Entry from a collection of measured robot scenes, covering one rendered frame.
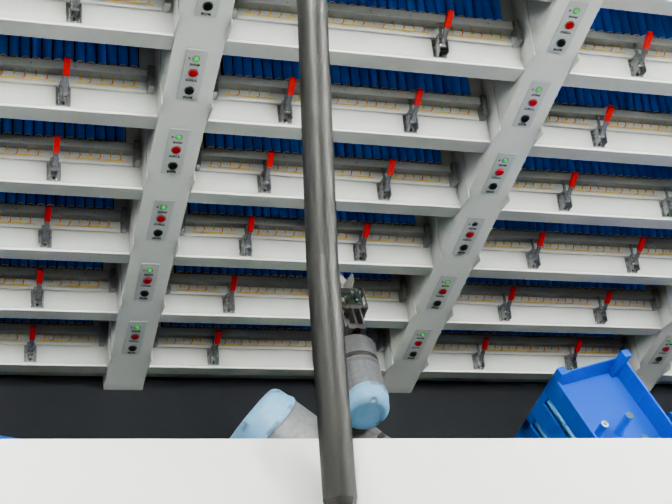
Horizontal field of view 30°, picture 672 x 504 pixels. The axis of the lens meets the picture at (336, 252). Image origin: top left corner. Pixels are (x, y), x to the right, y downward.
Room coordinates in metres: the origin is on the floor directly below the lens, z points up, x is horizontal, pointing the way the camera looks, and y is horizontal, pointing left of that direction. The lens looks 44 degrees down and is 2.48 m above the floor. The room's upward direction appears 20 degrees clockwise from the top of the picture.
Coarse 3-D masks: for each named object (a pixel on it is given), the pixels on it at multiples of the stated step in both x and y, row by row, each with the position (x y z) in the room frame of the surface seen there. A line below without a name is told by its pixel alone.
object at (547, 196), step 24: (528, 168) 2.27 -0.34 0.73; (552, 168) 2.30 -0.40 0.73; (576, 168) 2.32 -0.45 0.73; (600, 168) 2.35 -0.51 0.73; (624, 168) 2.38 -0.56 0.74; (648, 168) 2.41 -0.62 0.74; (528, 192) 2.22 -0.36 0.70; (552, 192) 2.24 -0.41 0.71; (576, 192) 2.27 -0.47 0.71; (600, 192) 2.31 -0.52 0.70; (624, 192) 2.34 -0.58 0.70; (648, 192) 2.37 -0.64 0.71; (504, 216) 2.16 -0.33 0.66; (528, 216) 2.18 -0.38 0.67; (552, 216) 2.21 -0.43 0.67; (576, 216) 2.23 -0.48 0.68; (600, 216) 2.25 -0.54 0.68; (624, 216) 2.28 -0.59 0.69; (648, 216) 2.31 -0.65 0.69
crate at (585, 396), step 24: (624, 360) 1.98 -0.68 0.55; (552, 384) 1.86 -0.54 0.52; (576, 384) 1.92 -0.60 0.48; (600, 384) 1.94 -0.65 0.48; (624, 384) 1.97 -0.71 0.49; (576, 408) 1.80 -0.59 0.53; (600, 408) 1.87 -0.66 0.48; (624, 408) 1.90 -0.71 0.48; (648, 408) 1.90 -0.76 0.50; (576, 432) 1.78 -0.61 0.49; (624, 432) 1.83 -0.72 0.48; (648, 432) 1.86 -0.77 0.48
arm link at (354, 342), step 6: (348, 336) 1.65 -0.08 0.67; (354, 336) 1.65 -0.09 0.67; (360, 336) 1.65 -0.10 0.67; (366, 336) 1.66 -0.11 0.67; (348, 342) 1.63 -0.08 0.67; (354, 342) 1.63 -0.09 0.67; (360, 342) 1.64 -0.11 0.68; (366, 342) 1.64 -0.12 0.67; (372, 342) 1.66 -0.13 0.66; (348, 348) 1.62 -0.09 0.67; (354, 348) 1.62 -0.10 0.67; (360, 348) 1.62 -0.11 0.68; (366, 348) 1.63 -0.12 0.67; (372, 348) 1.64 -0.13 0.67; (378, 360) 1.64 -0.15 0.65
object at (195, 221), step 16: (192, 224) 1.94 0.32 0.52; (208, 224) 1.95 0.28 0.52; (224, 224) 1.96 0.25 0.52; (240, 224) 1.98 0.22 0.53; (256, 224) 1.99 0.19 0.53; (272, 224) 2.01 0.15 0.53; (288, 224) 2.02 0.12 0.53; (304, 224) 2.04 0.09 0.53; (352, 224) 2.09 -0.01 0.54; (384, 224) 2.13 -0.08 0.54; (384, 240) 2.11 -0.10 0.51
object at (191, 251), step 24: (432, 216) 2.20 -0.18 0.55; (192, 240) 1.91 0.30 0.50; (216, 240) 1.93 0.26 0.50; (264, 240) 1.98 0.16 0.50; (408, 240) 2.14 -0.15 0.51; (432, 240) 2.15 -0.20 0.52; (192, 264) 1.88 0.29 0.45; (216, 264) 1.90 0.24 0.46; (240, 264) 1.92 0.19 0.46; (264, 264) 1.95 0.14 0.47; (288, 264) 1.97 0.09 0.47; (360, 264) 2.03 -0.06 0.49; (384, 264) 2.06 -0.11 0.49; (408, 264) 2.08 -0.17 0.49; (432, 264) 2.11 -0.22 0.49
